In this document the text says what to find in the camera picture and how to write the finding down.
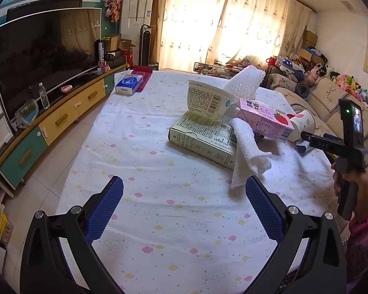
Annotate white paper cup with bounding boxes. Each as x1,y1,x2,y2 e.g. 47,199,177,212
288,110,316,142

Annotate pink strawberry milk carton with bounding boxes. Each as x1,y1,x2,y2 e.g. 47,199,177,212
235,98,294,143

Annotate white tissue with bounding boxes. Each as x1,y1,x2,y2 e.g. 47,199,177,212
230,118,272,189

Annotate white foam fruit net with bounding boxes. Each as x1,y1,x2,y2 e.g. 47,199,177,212
222,66,266,100

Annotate green white carton box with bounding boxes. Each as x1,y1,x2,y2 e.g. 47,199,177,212
168,111,237,170

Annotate white yogurt cup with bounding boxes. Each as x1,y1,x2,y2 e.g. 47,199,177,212
187,80,234,122

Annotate pink sleeved right forearm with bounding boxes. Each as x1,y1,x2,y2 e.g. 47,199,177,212
346,174,368,287

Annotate person's right hand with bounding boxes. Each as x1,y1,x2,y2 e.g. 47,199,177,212
331,163,368,196

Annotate beige fabric sofa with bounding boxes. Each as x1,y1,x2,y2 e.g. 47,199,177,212
268,73,368,178

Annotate pile of plush toys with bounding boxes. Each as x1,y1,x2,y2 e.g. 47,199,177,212
312,63,368,108

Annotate yellow green tv cabinet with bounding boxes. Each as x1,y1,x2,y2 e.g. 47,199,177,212
0,63,130,193

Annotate white dotted tablecloth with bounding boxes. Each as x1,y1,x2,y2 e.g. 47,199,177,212
55,69,344,294

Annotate glass bowl on cabinet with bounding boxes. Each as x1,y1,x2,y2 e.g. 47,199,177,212
15,99,39,129

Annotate clear water bottle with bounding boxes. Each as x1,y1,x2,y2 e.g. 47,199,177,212
38,82,50,110

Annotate pile of books and toys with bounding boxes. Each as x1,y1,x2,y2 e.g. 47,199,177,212
192,56,252,79

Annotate blue tissue pack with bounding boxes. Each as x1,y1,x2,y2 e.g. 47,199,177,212
115,74,143,96

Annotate red envelope box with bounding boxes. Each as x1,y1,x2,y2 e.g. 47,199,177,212
132,65,153,92

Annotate cream embroidered curtains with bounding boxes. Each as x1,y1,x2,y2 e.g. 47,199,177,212
155,0,311,72

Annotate large flat screen television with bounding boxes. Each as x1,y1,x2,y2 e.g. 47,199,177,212
0,7,102,120

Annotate black tower fan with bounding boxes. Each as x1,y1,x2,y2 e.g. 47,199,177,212
139,24,151,66

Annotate white standing air conditioner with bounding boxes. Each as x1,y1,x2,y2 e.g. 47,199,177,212
120,0,153,64

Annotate artificial flower wall decoration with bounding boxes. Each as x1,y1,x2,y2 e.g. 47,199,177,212
103,0,123,23

